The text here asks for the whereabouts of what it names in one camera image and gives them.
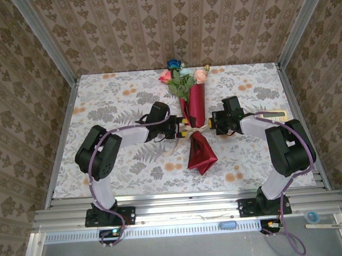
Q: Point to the cream ribbon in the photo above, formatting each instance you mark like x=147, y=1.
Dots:
x=193, y=130

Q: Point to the dark red wrapping cloth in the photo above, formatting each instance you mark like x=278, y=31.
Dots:
x=197, y=103

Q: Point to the artificial peach rose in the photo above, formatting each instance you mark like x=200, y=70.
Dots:
x=200, y=76

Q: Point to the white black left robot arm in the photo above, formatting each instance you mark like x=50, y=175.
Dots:
x=131, y=136

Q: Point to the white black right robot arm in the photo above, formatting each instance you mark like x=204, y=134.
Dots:
x=252, y=126

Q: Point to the yellow calculator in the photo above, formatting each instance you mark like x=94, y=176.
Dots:
x=275, y=116

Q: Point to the white floral tablecloth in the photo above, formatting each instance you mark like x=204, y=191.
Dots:
x=113, y=93

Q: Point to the blue grey oval object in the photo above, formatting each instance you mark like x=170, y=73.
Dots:
x=227, y=225

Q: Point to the black electronics board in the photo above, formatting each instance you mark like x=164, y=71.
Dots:
x=107, y=233
x=265, y=224

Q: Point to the grey metal shelf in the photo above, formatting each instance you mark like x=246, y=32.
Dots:
x=181, y=252

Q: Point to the blue tape roll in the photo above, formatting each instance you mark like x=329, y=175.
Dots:
x=308, y=216

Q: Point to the wooden stick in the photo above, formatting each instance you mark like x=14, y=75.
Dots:
x=325, y=226

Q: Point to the aluminium side rail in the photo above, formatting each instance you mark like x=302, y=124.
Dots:
x=62, y=140
x=293, y=97

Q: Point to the aluminium front rail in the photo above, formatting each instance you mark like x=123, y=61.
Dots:
x=179, y=208

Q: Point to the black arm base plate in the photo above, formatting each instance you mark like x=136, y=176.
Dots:
x=245, y=209
x=130, y=216

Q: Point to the aluminium frame post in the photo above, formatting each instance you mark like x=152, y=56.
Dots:
x=46, y=40
x=302, y=24

